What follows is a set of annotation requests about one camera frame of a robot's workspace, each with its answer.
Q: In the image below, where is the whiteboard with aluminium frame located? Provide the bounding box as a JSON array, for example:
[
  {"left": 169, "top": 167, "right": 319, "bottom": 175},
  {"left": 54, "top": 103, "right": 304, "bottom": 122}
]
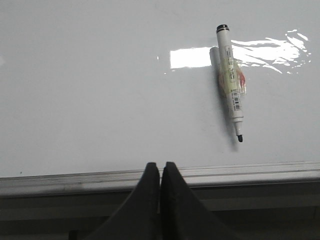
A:
[{"left": 0, "top": 0, "right": 320, "bottom": 197}]

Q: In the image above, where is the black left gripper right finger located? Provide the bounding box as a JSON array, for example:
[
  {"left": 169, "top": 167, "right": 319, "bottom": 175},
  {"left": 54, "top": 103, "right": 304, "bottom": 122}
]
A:
[{"left": 160, "top": 162, "right": 239, "bottom": 240}]

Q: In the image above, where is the white whiteboard marker pen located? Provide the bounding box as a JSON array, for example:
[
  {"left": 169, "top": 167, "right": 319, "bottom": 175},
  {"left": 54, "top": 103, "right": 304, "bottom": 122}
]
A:
[{"left": 216, "top": 24, "right": 245, "bottom": 143}]

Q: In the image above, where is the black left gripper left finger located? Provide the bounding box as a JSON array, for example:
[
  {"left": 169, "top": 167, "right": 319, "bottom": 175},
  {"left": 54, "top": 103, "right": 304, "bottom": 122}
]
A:
[{"left": 86, "top": 162, "right": 160, "bottom": 240}]

